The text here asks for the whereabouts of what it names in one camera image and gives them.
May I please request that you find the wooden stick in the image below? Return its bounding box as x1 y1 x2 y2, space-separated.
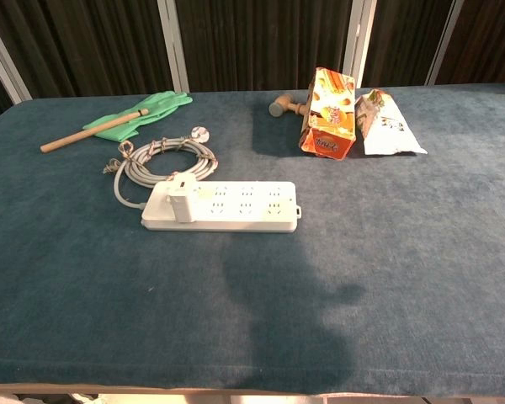
40 108 150 154

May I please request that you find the green rubber glove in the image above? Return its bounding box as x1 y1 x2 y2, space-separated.
82 91 194 142

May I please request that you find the grey cable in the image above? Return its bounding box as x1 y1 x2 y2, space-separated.
102 136 219 210

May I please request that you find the wooden mallet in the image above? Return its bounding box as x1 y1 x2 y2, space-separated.
268 94 311 119

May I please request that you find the white snack bag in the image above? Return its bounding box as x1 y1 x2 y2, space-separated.
354 88 428 156

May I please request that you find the white power strip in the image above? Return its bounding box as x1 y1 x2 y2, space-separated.
141 180 303 233

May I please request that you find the white plug adapter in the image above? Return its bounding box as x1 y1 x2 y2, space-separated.
166 179 196 225

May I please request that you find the orange snack box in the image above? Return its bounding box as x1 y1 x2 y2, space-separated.
298 66 359 162

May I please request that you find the blue table cloth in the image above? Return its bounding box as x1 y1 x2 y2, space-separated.
0 82 505 399

